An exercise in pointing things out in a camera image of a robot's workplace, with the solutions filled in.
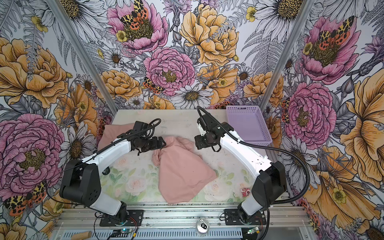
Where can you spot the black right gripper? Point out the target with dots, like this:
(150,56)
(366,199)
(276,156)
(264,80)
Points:
(199,143)

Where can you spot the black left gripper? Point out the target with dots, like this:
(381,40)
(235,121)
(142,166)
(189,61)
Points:
(154,146)

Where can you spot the pink pixel-print t-shirt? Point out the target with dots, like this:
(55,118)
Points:
(111,132)

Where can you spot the pink garments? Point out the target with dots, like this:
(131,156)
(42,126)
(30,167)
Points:
(182,172)

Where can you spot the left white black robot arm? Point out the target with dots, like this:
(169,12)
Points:
(81,182)

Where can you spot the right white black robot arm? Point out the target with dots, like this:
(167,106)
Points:
(270,179)

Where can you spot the lilac perforated plastic basket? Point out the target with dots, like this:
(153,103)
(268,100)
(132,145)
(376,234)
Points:
(250,124)

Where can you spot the small green circuit board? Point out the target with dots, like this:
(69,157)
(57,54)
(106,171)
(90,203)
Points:
(124,233)

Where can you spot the right small circuit board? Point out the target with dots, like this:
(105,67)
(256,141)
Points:
(252,231)

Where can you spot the wooden cork block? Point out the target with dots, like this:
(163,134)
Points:
(82,236)

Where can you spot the aluminium corner post left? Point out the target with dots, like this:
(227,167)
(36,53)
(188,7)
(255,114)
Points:
(68,28)

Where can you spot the aluminium corner post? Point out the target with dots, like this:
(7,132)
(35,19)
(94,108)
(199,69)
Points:
(68,28)
(291,40)

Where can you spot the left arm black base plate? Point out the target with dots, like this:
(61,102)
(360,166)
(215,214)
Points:
(131,218)

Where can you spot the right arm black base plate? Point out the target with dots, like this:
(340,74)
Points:
(231,217)

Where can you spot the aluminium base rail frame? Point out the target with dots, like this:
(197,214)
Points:
(162,221)

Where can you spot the aluminium corner post right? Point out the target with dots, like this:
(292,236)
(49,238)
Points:
(291,40)

